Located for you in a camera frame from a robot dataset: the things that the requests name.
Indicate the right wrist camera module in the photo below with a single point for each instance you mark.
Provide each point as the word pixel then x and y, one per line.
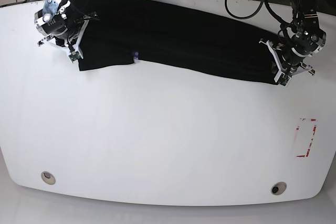
pixel 74 56

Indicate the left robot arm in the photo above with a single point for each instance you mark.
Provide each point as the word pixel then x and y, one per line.
pixel 298 39

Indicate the red tape rectangle marking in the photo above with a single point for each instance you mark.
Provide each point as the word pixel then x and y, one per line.
pixel 304 136

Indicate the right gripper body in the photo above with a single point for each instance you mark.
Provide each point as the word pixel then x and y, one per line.
pixel 71 30

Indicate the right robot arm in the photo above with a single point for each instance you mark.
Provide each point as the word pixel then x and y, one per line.
pixel 68 7

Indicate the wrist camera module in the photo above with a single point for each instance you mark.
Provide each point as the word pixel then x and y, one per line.
pixel 284 80
pixel 74 56

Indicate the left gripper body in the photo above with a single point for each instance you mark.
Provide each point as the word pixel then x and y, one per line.
pixel 287 61

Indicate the black graphic t-shirt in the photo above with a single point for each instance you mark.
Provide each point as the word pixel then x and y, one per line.
pixel 126 30

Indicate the right table cable grommet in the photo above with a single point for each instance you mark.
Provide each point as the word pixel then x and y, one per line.
pixel 278 188

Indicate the left table cable grommet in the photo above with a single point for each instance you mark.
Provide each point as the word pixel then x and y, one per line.
pixel 48 178

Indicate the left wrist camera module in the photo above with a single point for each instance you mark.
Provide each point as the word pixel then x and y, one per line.
pixel 284 80

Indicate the table cable grommet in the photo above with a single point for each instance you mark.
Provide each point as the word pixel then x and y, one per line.
pixel 278 188
pixel 48 178

